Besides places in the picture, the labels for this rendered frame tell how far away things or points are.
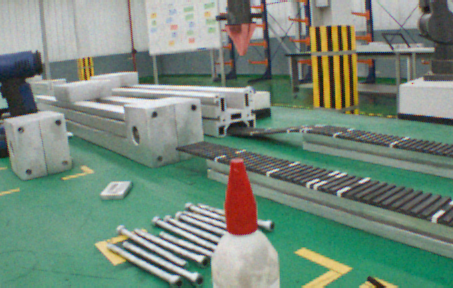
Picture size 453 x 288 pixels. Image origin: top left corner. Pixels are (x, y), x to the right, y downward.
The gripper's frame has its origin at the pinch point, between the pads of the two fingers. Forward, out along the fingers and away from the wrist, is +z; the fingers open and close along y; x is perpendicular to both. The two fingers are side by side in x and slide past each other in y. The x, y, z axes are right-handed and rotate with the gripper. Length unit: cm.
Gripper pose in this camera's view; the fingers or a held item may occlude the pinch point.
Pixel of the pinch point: (242, 52)
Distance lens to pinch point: 100.6
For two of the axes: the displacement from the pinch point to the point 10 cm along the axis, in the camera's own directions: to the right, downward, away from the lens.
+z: 0.7, 9.7, 2.2
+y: -8.0, 1.9, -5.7
